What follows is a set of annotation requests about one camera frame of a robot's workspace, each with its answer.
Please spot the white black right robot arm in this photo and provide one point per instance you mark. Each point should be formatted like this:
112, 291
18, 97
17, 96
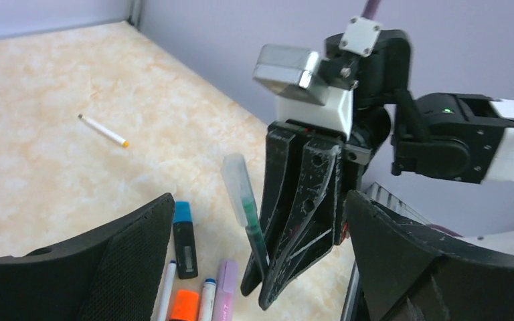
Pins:
467, 138

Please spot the blue capped white marker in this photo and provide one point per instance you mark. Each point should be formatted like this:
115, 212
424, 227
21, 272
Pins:
206, 300

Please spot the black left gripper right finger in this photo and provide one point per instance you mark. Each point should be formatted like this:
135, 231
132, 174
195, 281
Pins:
409, 271

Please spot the green gel pen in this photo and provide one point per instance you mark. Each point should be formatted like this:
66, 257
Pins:
236, 179

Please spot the yellow capped white pen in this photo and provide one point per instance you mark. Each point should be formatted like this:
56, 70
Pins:
116, 138

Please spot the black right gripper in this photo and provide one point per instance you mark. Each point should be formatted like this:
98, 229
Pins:
315, 155

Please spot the orange capped black highlighter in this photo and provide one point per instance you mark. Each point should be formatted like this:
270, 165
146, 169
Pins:
185, 307

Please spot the small blue capped marker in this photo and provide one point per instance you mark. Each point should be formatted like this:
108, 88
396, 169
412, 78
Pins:
166, 290

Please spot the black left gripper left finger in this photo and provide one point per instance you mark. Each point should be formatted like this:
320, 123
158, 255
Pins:
112, 272

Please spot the lilac highlighter pen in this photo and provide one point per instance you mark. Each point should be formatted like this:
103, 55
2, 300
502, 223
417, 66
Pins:
223, 308

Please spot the blue capped black highlighter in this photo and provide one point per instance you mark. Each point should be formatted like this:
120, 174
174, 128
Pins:
184, 242

